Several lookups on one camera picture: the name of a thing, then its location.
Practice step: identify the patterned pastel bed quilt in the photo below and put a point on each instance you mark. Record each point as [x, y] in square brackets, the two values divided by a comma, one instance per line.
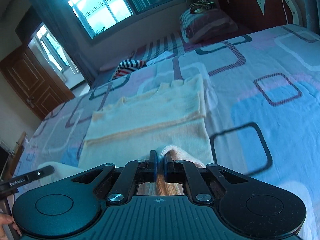
[262, 100]

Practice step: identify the red white heart headboard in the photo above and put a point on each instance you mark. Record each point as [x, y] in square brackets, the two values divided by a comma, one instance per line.
[258, 15]

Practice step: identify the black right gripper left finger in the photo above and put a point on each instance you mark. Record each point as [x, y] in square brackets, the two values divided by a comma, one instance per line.
[117, 185]

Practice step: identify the striped purple pillow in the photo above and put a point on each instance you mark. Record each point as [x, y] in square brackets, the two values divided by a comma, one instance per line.
[200, 27]

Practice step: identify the wooden chair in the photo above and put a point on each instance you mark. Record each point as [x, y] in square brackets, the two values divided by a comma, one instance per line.
[10, 157]

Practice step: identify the red white blue striped garment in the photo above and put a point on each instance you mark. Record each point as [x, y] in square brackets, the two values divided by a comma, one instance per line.
[126, 67]

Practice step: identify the person's left hand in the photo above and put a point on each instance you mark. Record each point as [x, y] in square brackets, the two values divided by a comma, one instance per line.
[7, 220]

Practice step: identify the brown wooden door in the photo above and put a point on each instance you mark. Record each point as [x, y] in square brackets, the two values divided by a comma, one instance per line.
[37, 85]

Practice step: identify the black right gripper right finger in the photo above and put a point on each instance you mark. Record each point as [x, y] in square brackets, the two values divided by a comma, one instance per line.
[202, 185]

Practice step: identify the striped bed sheet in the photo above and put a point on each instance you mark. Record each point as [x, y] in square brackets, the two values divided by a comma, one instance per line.
[173, 43]

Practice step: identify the cream knitted sweater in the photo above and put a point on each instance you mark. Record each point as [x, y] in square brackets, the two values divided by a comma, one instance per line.
[167, 119]

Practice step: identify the white folded cloth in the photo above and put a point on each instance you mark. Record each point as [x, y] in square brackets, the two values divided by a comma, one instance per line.
[163, 56]

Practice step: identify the dark patterned item on pillow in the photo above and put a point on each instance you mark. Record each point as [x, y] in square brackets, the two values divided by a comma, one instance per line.
[202, 6]

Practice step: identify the grey curtain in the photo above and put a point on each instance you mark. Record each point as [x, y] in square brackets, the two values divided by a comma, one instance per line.
[54, 18]

